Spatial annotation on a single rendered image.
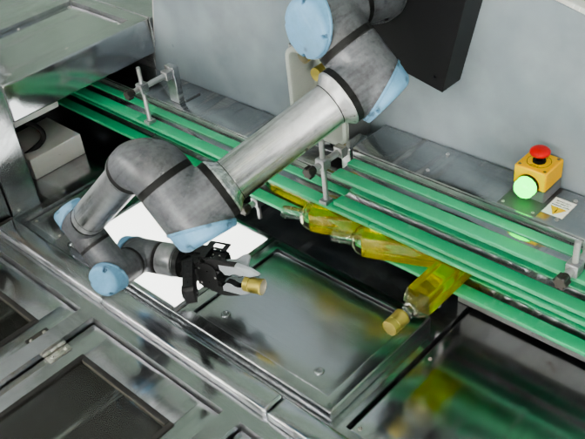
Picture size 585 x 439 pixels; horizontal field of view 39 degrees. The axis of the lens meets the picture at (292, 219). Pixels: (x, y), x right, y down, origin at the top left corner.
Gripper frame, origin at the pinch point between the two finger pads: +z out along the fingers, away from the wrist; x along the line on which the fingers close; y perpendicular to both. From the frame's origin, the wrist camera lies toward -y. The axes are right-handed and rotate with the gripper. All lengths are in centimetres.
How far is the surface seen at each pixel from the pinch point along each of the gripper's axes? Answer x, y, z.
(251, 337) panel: 12.0, -4.5, -0.4
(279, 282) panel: 11.6, 14.0, -1.7
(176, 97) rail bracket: -11, 55, -49
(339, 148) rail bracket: -17.3, 29.9, 9.6
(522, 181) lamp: -21, 21, 52
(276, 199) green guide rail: 1.6, 32.4, -9.6
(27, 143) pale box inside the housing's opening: 4, 44, -98
